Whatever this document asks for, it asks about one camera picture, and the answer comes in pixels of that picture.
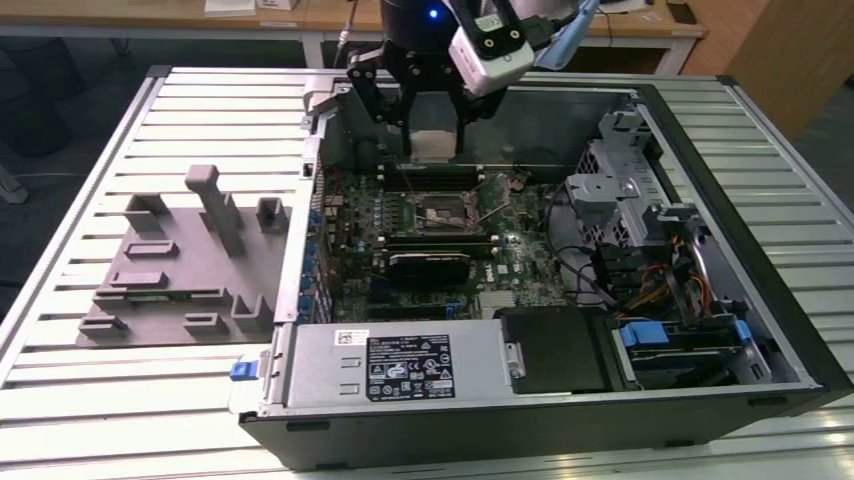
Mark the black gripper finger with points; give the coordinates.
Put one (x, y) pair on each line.
(461, 125)
(368, 85)

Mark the silver CPU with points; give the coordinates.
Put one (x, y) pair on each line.
(434, 145)

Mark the metal locking lever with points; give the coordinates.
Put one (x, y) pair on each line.
(494, 212)
(413, 181)

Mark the CPU socket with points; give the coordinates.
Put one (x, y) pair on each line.
(449, 229)

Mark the black RAM slot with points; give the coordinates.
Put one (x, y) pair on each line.
(434, 250)
(434, 182)
(434, 239)
(434, 171)

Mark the small white labelled box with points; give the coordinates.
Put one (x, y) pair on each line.
(280, 4)

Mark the metal drive cage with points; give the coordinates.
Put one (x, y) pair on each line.
(601, 195)

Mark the green motherboard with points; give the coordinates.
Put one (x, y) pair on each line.
(528, 260)

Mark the small silver heatsink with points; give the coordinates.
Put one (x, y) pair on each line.
(497, 300)

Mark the wooden desk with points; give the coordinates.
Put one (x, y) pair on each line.
(134, 22)

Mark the black phone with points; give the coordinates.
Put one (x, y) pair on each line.
(683, 12)

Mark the grey parts rack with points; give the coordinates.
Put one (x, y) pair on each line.
(194, 280)

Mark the black disk bay cover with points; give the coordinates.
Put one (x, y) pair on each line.
(557, 350)

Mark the black office chair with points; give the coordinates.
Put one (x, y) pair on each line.
(41, 85)

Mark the hard disk in blue carrier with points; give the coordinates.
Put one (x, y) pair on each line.
(644, 334)

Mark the wooden cabinet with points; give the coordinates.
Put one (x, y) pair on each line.
(788, 50)

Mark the green RAM stick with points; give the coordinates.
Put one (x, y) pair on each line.
(161, 298)

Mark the silver power supply unit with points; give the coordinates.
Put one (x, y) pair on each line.
(321, 370)

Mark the blue case latch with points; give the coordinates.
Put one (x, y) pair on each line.
(242, 371)

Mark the black PC case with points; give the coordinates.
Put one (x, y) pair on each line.
(534, 440)

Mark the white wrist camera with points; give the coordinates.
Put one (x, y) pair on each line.
(494, 65)

